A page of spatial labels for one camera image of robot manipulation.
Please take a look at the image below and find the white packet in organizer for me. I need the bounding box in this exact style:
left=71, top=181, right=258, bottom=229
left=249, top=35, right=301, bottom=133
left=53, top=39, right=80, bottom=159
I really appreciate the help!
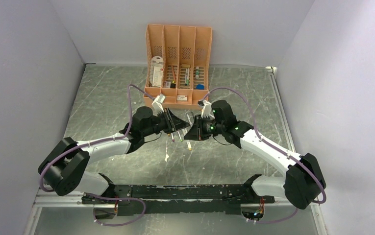
left=150, top=56, right=164, bottom=87

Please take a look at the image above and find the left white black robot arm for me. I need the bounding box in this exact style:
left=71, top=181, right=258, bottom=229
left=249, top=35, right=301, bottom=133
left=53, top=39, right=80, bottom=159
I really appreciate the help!
left=38, top=106, right=189, bottom=204

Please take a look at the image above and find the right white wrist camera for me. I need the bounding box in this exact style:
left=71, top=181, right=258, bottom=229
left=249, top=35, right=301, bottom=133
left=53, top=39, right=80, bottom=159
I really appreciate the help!
left=198, top=99, right=214, bottom=118

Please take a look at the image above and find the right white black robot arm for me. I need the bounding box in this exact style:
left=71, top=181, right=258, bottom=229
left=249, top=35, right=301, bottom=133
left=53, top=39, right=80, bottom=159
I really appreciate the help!
left=184, top=100, right=326, bottom=210

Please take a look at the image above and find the blue object in organizer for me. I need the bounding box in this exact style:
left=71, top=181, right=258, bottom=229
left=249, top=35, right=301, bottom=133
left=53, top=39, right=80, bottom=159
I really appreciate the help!
left=195, top=84, right=205, bottom=90

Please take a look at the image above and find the orange desk organizer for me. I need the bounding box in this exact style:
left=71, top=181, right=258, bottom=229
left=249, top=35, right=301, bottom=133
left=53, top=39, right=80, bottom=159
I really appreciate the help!
left=144, top=24, right=212, bottom=110

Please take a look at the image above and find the mint cap yellow tip pen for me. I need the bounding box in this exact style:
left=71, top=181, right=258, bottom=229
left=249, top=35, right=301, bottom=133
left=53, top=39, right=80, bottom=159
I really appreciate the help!
left=187, top=141, right=192, bottom=151

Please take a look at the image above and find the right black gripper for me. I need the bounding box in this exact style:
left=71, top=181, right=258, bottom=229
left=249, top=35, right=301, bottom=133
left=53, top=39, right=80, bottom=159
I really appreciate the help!
left=185, top=114, right=225, bottom=141

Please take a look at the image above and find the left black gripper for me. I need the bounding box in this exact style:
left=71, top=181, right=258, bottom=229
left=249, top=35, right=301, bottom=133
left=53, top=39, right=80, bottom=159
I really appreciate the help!
left=143, top=107, right=190, bottom=137

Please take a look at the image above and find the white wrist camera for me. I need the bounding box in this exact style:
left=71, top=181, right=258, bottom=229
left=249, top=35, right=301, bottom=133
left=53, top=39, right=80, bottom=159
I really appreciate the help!
left=151, top=94, right=166, bottom=114
left=198, top=99, right=214, bottom=118

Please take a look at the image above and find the small white box in organizer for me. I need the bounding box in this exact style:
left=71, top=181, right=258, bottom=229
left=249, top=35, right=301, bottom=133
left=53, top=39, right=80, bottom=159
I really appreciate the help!
left=177, top=95, right=188, bottom=101

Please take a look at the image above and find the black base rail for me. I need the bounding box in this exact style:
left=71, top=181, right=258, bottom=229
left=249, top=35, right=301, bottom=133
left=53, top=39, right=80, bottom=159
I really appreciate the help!
left=81, top=184, right=275, bottom=216

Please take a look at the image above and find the aluminium frame rail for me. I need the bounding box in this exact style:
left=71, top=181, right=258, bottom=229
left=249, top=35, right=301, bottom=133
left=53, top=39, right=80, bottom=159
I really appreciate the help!
left=265, top=66, right=321, bottom=208

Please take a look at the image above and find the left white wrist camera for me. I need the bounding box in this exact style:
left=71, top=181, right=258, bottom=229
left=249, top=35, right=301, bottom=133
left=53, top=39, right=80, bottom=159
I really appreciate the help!
left=151, top=94, right=166, bottom=114

